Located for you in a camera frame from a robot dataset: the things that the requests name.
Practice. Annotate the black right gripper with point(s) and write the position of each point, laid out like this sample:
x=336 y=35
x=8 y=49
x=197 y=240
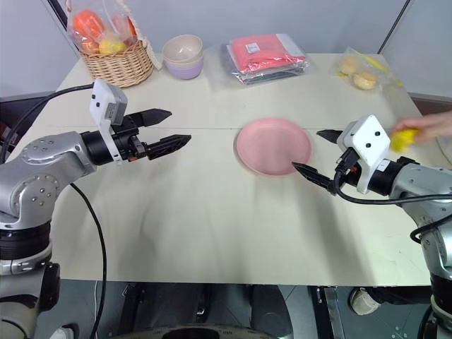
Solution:
x=347 y=169

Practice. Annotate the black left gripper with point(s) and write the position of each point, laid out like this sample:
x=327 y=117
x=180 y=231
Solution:
x=128 y=141

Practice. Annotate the yellow toy fruit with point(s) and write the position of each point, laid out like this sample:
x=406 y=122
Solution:
x=404 y=140
x=111 y=44

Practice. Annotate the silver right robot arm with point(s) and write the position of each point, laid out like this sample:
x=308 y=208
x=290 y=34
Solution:
x=420 y=180

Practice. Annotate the person's bare forearm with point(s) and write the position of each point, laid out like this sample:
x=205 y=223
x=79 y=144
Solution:
x=445 y=123

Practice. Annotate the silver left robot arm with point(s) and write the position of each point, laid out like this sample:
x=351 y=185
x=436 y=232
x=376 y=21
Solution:
x=39 y=169

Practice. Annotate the pink round plate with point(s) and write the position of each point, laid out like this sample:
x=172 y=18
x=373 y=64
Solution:
x=272 y=144

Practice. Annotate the yellow toy fruit in bag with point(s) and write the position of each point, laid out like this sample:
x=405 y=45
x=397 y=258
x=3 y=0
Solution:
x=111 y=44

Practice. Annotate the small orange toy fruit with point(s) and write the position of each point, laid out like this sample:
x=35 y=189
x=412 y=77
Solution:
x=89 y=46

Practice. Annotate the orange toy fruit in bag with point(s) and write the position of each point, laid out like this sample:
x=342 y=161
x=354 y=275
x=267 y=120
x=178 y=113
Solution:
x=123 y=25

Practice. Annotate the red tomato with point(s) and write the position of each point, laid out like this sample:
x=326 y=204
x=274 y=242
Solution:
x=88 y=24

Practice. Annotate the person's bare hand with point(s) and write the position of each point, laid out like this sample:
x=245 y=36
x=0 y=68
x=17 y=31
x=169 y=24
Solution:
x=425 y=128

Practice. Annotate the purple bowl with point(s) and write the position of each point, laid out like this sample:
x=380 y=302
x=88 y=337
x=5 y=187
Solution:
x=183 y=72

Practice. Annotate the beige bowl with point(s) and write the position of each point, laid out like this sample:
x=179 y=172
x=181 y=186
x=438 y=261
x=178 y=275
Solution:
x=182 y=47
x=169 y=63

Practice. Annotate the woven wicker basket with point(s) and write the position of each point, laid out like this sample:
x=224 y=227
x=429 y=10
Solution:
x=120 y=67

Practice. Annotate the clear plastic bag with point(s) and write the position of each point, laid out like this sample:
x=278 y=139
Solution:
x=220 y=76

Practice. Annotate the pale yellow round bun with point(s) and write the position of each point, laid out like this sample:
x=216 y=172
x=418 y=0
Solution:
x=365 y=80
x=349 y=65

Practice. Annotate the dark cloth in plastic pack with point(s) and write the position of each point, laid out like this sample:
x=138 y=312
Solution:
x=279 y=75

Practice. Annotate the clear zip bag with buns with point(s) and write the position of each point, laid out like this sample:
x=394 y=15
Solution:
x=383 y=76

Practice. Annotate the red cloth in plastic pack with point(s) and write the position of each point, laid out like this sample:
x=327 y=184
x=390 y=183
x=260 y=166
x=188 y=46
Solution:
x=265 y=51

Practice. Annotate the dark slanted pole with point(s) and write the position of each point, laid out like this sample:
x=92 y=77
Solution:
x=391 y=26

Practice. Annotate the white shoe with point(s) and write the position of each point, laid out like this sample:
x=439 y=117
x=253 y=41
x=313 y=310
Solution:
x=363 y=301

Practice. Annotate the person's dark trouser leg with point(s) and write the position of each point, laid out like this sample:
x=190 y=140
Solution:
x=402 y=295

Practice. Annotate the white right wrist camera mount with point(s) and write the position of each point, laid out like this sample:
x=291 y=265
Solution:
x=370 y=136

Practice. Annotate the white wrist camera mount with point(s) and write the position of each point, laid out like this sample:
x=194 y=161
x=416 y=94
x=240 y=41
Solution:
x=101 y=100
x=370 y=136

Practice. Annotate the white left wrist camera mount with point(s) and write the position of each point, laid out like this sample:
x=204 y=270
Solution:
x=101 y=100

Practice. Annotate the black metal table frame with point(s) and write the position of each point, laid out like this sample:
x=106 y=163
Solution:
x=326 y=310

